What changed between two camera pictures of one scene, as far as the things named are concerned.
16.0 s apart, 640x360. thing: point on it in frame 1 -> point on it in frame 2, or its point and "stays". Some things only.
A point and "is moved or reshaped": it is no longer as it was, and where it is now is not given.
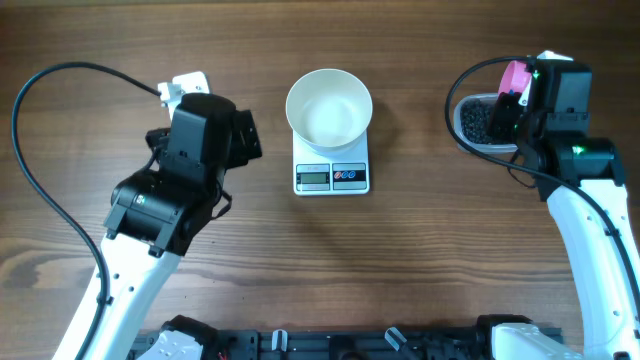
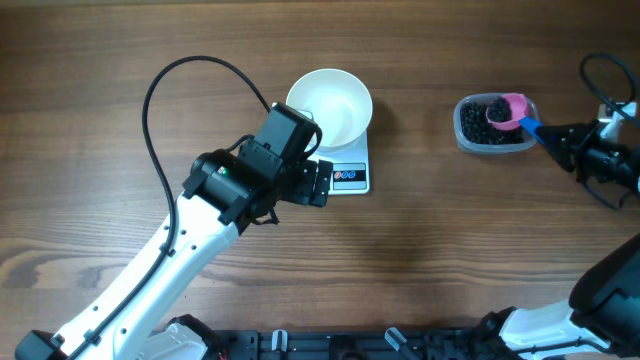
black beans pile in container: x=475 y=117 stays
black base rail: x=333 y=344 stays
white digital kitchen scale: x=338 y=173 stays
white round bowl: x=330 y=110 stays
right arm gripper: x=503 y=120 -> x=577 y=148
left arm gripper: x=247 y=138 -> x=310 y=181
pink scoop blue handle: x=516 y=79 is moved or reshaped
